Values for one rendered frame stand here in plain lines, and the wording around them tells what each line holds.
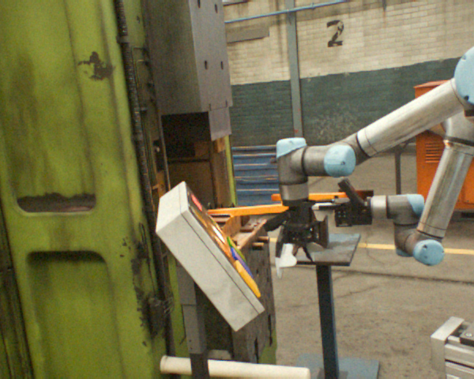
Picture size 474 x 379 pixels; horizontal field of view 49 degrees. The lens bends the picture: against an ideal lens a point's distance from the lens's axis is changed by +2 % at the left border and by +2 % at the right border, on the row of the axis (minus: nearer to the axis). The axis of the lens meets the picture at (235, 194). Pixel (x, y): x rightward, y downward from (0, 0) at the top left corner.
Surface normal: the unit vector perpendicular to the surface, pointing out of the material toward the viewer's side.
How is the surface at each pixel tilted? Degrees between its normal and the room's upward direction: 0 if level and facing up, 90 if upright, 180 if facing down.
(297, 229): 90
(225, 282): 90
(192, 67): 90
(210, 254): 90
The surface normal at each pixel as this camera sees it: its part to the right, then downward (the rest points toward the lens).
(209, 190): -0.31, 0.22
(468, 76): -0.59, 0.09
